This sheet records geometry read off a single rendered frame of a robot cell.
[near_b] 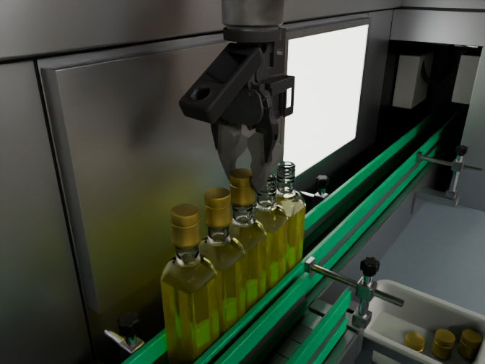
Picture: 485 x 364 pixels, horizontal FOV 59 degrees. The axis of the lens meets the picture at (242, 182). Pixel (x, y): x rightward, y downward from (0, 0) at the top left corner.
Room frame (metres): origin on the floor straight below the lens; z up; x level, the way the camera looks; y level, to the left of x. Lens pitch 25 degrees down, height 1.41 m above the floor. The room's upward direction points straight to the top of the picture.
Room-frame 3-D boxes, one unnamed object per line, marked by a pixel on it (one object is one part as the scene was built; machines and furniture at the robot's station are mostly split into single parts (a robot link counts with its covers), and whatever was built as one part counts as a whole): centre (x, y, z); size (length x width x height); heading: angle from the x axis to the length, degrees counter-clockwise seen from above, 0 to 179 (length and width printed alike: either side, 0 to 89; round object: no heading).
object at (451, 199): (1.08, -0.56, 0.90); 0.17 x 0.05 x 0.23; 53
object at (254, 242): (0.54, 0.00, 0.99); 0.06 x 0.06 x 0.21; 54
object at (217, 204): (0.49, 0.03, 1.14); 0.04 x 0.04 x 0.04
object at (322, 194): (0.88, -0.16, 0.94); 0.07 x 0.04 x 0.13; 53
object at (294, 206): (0.63, -0.07, 0.99); 0.06 x 0.06 x 0.21; 55
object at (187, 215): (0.44, 0.07, 1.14); 0.04 x 0.04 x 0.04
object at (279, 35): (0.56, -0.02, 1.29); 0.09 x 0.08 x 0.12; 144
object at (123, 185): (0.84, -0.06, 1.15); 0.90 x 0.03 x 0.34; 143
